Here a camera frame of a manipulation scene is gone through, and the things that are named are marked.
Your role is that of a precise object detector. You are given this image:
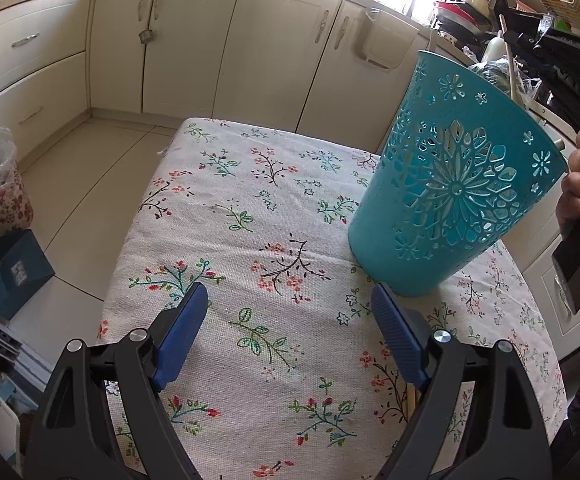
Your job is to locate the floral white tablecloth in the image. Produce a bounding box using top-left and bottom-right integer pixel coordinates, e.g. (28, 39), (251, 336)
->
(94, 116), (569, 480)

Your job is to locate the turquoise perforated plastic basket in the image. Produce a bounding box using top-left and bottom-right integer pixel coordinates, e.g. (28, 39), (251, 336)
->
(347, 50), (567, 297)

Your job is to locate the white hanging door bin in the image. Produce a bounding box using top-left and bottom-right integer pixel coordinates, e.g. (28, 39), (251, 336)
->
(354, 8), (418, 70)

